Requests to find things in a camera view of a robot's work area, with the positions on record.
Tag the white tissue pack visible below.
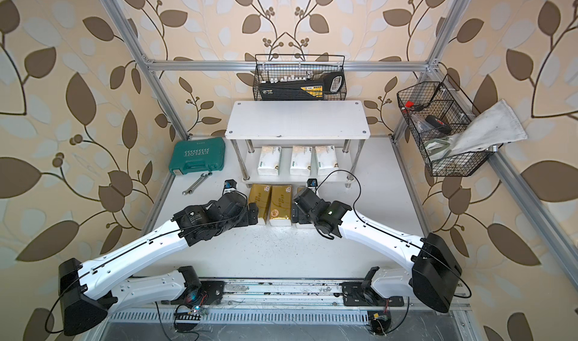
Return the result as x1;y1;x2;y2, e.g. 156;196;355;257
290;146;312;177
315;145;339;177
257;146;282;176

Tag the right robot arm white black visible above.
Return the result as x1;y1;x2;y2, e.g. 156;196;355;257
294;188;462;313

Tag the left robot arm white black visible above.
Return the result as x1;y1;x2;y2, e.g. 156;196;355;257
57;190;259;336

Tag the gold tissue pack left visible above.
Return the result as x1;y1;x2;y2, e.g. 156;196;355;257
249;184;272;225

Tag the gold tissue pack middle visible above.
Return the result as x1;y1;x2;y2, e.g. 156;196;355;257
269;184;293;227

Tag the white two-tier shelf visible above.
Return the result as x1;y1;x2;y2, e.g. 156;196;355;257
225;101;370;185

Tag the silver combination wrench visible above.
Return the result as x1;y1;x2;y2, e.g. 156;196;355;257
182;172;212;195

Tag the green tool case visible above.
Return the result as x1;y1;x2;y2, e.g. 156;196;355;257
169;138;225;175

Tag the black yellow box in basket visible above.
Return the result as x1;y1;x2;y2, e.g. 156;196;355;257
254;71;347;101

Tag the white cloth rag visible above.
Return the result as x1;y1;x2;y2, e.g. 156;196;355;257
424;99;528;160

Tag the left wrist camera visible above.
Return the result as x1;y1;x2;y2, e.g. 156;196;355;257
223;179;237;194

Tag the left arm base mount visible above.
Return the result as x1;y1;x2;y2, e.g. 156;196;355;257
161;280;225;308

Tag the aluminium front rail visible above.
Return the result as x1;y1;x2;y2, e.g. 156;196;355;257
96;277;471;312

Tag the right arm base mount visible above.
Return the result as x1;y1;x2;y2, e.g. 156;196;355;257
341;282;405;308

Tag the back black wire basket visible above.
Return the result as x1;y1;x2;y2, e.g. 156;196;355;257
252;53;345;93

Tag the black wire basket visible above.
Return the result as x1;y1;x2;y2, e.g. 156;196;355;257
252;53;345;93
397;74;500;177

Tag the red-handled tool in basket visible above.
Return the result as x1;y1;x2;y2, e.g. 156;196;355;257
402;101;424;114

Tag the right black wire basket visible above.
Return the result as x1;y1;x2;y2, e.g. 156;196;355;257
397;74;500;177

